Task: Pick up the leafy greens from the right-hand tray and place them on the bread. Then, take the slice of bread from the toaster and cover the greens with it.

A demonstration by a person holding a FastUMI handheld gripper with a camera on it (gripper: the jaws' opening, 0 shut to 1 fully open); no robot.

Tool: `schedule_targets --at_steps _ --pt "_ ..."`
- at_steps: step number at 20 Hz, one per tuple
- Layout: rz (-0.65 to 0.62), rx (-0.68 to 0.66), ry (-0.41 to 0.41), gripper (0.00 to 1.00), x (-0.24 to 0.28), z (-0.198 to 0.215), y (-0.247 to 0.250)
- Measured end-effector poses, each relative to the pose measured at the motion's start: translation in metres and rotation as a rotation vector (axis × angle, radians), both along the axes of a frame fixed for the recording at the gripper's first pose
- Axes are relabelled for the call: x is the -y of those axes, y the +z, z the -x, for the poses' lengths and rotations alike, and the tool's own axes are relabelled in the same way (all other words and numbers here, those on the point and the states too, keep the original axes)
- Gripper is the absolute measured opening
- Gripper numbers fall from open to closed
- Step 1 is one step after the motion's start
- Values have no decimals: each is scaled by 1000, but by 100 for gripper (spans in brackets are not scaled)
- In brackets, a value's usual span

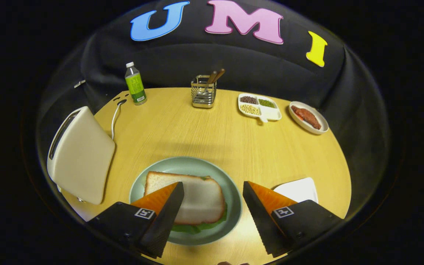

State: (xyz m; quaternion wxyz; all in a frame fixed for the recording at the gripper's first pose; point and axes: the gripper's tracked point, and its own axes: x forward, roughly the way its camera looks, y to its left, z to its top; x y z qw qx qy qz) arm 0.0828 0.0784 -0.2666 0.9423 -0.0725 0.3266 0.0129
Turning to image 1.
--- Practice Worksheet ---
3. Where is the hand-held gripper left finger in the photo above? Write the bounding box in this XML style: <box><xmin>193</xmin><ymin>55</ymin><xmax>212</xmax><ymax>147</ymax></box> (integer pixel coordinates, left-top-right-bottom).
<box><xmin>87</xmin><ymin>181</ymin><xmax>185</xmax><ymax>259</ymax></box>

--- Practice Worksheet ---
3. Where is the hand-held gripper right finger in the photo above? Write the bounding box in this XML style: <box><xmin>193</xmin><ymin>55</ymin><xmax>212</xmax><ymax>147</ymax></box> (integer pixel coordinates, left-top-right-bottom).
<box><xmin>242</xmin><ymin>180</ymin><xmax>345</xmax><ymax>258</ymax></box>

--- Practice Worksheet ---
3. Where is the green lettuce leaf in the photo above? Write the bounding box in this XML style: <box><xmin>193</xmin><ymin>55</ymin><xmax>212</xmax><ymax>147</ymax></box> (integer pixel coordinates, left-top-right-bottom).
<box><xmin>172</xmin><ymin>176</ymin><xmax>228</xmax><ymax>234</ymax></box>

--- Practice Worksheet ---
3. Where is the plain toast bread slice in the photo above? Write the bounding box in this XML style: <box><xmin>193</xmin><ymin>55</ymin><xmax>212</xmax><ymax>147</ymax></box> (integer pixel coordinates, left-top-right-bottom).
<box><xmin>144</xmin><ymin>171</ymin><xmax>226</xmax><ymax>226</ymax></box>

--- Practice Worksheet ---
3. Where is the white square plate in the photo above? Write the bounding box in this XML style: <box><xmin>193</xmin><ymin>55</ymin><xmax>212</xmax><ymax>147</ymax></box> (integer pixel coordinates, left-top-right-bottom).
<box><xmin>273</xmin><ymin>177</ymin><xmax>319</xmax><ymax>204</ymax></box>

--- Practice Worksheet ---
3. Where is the pale green round plate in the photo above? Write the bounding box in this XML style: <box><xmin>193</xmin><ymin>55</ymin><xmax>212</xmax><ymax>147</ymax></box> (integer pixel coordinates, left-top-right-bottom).
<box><xmin>129</xmin><ymin>156</ymin><xmax>243</xmax><ymax>246</ymax></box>

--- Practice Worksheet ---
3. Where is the white toaster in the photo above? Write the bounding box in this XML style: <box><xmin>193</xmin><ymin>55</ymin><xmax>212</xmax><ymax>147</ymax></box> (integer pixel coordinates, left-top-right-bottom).
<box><xmin>46</xmin><ymin>106</ymin><xmax>116</xmax><ymax>205</ymax></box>

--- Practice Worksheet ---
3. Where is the white divided dish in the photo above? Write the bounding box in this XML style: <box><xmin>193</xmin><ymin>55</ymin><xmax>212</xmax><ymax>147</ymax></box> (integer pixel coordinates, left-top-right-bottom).
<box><xmin>238</xmin><ymin>93</ymin><xmax>282</xmax><ymax>123</ymax></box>

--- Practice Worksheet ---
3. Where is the pale soybeans pile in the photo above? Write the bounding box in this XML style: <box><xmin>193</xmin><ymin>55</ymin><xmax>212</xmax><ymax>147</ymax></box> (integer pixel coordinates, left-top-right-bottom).
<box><xmin>240</xmin><ymin>104</ymin><xmax>261</xmax><ymax>115</ymax></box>

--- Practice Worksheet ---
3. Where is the brown meat steak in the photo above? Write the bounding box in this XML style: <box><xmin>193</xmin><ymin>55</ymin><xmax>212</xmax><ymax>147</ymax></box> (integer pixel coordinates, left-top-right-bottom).
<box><xmin>291</xmin><ymin>105</ymin><xmax>322</xmax><ymax>130</ymax></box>

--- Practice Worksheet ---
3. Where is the white oval plate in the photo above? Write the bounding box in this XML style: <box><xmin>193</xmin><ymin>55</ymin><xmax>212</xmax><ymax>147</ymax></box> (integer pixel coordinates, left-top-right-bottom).
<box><xmin>289</xmin><ymin>101</ymin><xmax>329</xmax><ymax>135</ymax></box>

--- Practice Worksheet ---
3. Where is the green label plastic bottle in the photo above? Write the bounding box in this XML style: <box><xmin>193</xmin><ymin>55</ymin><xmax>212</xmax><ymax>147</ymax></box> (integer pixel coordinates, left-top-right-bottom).
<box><xmin>125</xmin><ymin>61</ymin><xmax>148</xmax><ymax>106</ymax></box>

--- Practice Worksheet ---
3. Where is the black backdrop cloth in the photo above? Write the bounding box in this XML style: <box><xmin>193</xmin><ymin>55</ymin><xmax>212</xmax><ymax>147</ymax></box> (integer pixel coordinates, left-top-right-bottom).
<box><xmin>37</xmin><ymin>0</ymin><xmax>389</xmax><ymax>206</ymax></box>

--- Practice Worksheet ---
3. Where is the white power cable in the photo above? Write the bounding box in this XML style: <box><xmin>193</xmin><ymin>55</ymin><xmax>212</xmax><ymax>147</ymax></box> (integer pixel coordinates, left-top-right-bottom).
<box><xmin>111</xmin><ymin>99</ymin><xmax>127</xmax><ymax>140</ymax></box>

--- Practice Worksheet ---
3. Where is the metal wire utensil holder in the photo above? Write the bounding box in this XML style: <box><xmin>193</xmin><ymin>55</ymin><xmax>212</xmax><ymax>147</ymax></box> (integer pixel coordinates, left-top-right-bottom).
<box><xmin>191</xmin><ymin>75</ymin><xmax>217</xmax><ymax>109</ymax></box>

